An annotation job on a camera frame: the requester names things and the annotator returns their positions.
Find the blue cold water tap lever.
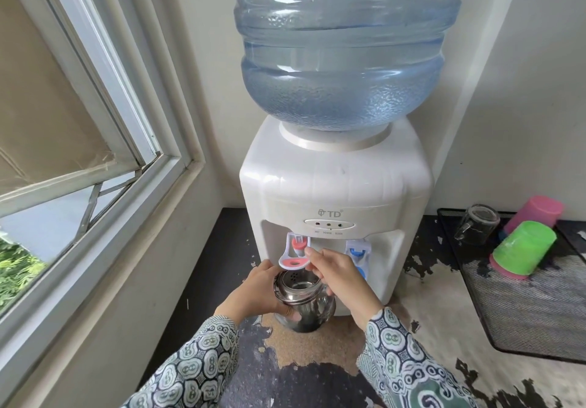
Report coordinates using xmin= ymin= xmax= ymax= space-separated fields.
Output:
xmin=345 ymin=240 xmax=370 ymax=280

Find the person's right hand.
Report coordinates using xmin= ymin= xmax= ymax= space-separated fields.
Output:
xmin=304 ymin=247 xmax=385 ymax=331

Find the person's left hand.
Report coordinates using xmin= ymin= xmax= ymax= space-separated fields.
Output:
xmin=214 ymin=259 xmax=294 ymax=326

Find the person's right forearm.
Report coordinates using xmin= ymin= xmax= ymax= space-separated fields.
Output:
xmin=356 ymin=307 xmax=479 ymax=408

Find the green plastic cup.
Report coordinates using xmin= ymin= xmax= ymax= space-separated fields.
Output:
xmin=492 ymin=220 xmax=558 ymax=277

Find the person's left forearm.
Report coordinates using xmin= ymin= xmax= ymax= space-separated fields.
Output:
xmin=121 ymin=315 xmax=240 ymax=408

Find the pink plastic cup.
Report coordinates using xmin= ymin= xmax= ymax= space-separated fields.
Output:
xmin=488 ymin=253 xmax=532 ymax=281
xmin=503 ymin=195 xmax=565 ymax=239

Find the blue transparent water gallon bottle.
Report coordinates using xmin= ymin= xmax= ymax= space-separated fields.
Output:
xmin=230 ymin=0 xmax=464 ymax=133

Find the white window frame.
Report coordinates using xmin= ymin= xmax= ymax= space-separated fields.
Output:
xmin=0 ymin=0 xmax=208 ymax=408

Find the red hot water tap lever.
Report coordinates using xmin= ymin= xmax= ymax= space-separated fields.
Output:
xmin=278 ymin=232 xmax=312 ymax=270

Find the clear glass cup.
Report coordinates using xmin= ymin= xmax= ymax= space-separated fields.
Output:
xmin=454 ymin=204 xmax=501 ymax=246

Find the black mesh tray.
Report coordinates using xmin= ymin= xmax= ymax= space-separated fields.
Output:
xmin=437 ymin=208 xmax=586 ymax=366

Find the glass teapot with steel lid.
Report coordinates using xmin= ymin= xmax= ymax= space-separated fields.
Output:
xmin=273 ymin=269 xmax=337 ymax=334

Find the green foliage outside window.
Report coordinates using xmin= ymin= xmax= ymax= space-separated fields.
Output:
xmin=0 ymin=233 xmax=47 ymax=309

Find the white tabletop water dispenser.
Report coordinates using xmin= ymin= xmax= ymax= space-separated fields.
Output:
xmin=239 ymin=115 xmax=434 ymax=317

